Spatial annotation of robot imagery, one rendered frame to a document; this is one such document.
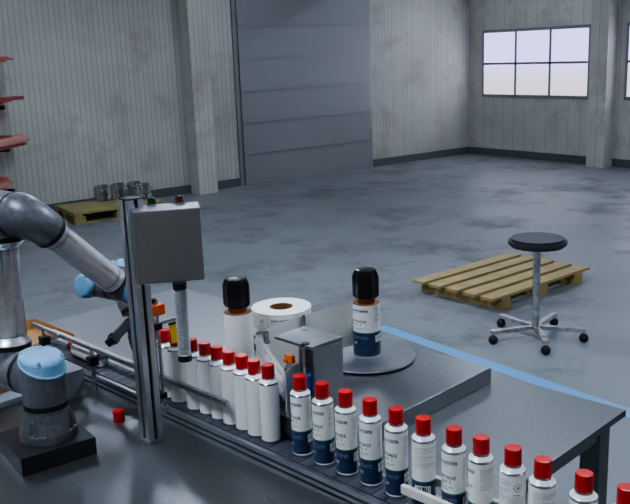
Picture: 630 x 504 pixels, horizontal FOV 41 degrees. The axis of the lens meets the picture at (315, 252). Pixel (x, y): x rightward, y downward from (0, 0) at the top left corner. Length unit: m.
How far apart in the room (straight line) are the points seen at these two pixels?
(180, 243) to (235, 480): 0.60
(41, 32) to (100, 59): 0.80
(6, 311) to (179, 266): 0.49
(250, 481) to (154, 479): 0.24
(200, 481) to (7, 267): 0.75
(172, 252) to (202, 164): 9.59
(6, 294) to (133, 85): 9.25
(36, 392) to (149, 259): 0.45
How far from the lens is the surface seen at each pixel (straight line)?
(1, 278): 2.34
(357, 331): 2.67
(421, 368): 2.65
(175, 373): 2.44
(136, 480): 2.20
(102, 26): 11.35
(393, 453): 1.88
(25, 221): 2.22
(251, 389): 2.17
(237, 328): 2.61
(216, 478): 2.16
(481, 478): 1.76
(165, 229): 2.14
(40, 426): 2.32
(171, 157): 11.77
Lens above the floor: 1.84
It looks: 13 degrees down
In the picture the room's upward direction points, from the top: 2 degrees counter-clockwise
